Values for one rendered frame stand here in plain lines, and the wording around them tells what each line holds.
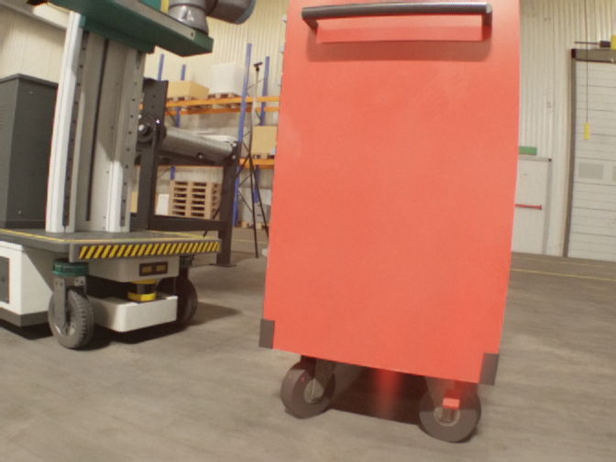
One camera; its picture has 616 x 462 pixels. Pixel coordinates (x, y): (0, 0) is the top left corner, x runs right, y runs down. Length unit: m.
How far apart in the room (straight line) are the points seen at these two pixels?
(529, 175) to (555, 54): 2.98
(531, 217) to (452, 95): 10.32
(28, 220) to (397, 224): 1.25
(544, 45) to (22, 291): 11.64
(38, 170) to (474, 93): 1.39
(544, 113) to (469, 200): 10.76
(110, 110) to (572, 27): 11.44
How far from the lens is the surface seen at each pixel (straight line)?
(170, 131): 2.91
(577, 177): 11.39
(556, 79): 11.85
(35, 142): 1.73
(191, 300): 1.69
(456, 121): 0.87
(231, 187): 3.55
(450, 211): 0.85
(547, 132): 11.50
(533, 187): 11.21
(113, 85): 1.82
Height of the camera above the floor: 0.44
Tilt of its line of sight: 4 degrees down
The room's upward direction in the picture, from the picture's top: 4 degrees clockwise
